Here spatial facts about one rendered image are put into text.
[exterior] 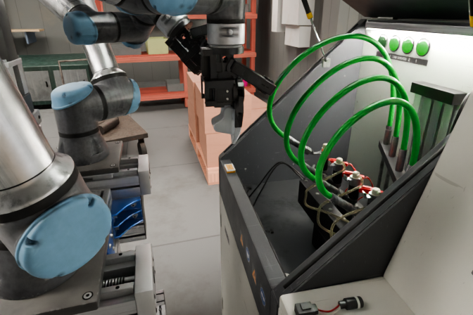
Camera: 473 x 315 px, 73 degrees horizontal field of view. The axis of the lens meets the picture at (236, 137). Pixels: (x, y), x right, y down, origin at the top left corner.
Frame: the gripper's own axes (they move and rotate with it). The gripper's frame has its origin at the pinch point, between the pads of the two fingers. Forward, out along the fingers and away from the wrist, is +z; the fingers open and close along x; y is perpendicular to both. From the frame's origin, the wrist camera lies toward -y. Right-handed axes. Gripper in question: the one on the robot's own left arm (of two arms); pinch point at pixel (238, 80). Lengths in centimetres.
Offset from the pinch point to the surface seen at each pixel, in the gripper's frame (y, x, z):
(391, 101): -18.2, 22.1, 23.6
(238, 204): 24.4, -4.5, 25.7
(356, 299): 12, 33, 42
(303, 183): 6.9, -10.2, 36.4
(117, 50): 90, -401, -159
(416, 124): -19.7, 19.4, 31.8
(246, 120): 14, -194, 28
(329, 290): 15, 29, 41
